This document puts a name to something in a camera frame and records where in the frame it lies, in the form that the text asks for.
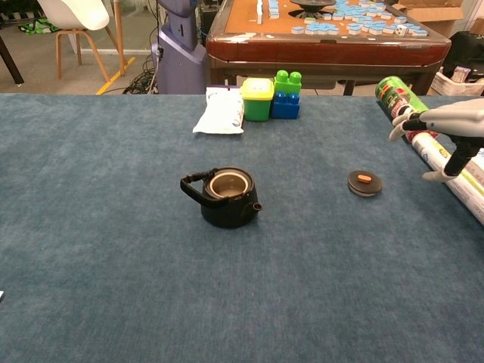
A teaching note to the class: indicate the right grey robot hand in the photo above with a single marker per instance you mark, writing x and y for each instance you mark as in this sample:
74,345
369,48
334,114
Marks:
457,117

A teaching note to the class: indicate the black lid with orange knob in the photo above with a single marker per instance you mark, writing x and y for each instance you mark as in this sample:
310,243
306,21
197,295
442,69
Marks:
365,188

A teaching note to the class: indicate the black cast iron teapot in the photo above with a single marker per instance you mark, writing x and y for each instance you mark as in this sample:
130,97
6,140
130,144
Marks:
230,215

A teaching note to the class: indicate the blue mobile robot base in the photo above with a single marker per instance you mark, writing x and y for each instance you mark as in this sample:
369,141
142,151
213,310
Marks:
177,56

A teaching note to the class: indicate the green yellow-lidded container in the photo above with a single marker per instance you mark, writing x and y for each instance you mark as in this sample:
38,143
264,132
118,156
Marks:
257,107

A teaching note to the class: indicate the white storage basket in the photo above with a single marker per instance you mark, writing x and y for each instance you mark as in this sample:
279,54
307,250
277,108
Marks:
450,87

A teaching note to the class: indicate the green chips can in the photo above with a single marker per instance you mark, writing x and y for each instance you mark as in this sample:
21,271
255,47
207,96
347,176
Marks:
393,94

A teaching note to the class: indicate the black bag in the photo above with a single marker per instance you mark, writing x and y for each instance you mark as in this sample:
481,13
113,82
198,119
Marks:
467,49

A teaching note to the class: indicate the white rolled paper tube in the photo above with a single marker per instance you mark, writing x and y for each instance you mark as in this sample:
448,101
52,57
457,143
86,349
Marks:
465,193

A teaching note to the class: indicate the blue white mahjong tile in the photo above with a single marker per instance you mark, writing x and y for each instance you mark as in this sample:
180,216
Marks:
297,30
419,32

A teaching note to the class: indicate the white dotted mahjong tile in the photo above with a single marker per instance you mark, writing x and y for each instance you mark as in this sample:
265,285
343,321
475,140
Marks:
402,30

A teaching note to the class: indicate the brown cardboard box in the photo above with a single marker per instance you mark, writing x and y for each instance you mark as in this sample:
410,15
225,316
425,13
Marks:
435,15

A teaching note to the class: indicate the brown mahjong table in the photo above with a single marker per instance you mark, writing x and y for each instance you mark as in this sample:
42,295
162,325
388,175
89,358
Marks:
321,51

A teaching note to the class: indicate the blue toy building brick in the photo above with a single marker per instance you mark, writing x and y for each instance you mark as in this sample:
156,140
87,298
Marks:
285,107

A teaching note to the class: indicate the green toy building brick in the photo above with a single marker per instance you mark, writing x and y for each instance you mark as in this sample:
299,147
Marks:
287,81

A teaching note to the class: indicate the black mahjong table centre dial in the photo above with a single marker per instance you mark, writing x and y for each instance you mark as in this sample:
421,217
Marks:
312,4

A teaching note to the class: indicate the white plastic snack bag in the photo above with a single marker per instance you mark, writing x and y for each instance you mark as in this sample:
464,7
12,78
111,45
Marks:
219,113

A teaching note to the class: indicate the blue felt table mat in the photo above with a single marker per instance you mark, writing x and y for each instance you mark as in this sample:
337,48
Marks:
227,283

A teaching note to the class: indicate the light wooden pole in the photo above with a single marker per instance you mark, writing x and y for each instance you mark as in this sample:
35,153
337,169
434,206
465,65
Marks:
119,38

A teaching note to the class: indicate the white chair with wooden legs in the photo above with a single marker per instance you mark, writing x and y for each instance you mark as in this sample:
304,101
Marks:
75,15

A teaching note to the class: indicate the green bag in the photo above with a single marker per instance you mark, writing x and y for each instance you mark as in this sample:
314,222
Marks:
38,27

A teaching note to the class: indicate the dark furniture leg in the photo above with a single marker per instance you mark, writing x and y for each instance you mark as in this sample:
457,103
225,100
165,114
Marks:
9,60

